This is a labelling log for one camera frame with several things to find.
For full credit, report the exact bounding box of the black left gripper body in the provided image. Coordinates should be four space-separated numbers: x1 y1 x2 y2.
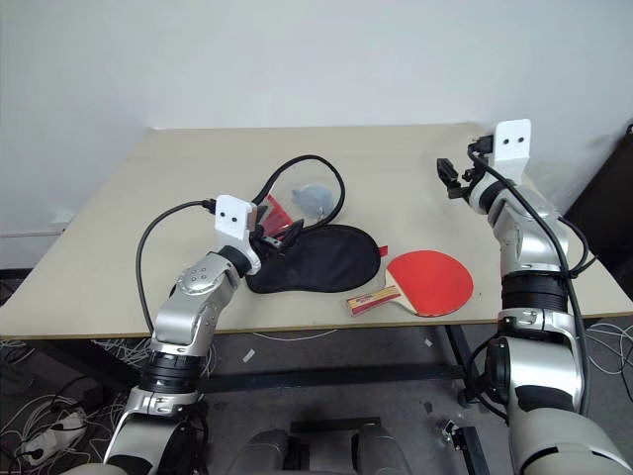
249 206 292 254

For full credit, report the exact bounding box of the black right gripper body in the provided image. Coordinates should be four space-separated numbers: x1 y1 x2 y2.
456 164 492 200

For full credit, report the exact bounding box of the blue-grey fluffy pompom charm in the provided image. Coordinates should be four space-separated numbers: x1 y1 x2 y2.
289 182 333 220

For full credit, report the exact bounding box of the red table tennis paddle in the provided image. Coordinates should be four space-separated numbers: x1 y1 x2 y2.
344 249 476 319

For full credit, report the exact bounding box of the dark cabinet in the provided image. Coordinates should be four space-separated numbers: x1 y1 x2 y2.
562 122 633 301

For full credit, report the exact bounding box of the grey rounded shape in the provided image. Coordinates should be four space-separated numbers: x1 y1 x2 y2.
232 427 294 475
355 424 412 475

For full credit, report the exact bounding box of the white power strip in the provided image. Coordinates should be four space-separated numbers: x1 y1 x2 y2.
19 413 86 466

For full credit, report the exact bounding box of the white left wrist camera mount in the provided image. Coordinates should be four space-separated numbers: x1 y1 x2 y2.
213 194 262 276

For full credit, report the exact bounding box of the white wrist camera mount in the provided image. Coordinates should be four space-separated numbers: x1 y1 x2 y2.
213 194 262 276
494 118 533 187

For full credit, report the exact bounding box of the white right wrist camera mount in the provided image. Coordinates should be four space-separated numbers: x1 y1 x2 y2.
494 118 533 187

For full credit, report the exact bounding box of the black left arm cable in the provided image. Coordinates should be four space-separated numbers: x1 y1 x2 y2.
136 198 219 342

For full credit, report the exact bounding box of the white floor cable bundle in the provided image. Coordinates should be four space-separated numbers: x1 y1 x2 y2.
0 334 219 475
583 321 633 390

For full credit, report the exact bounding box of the white wall cable trunking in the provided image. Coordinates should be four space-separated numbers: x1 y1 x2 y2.
0 209 76 239

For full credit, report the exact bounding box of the black bracket with metal clamp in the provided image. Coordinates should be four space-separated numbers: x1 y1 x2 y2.
437 418 484 475

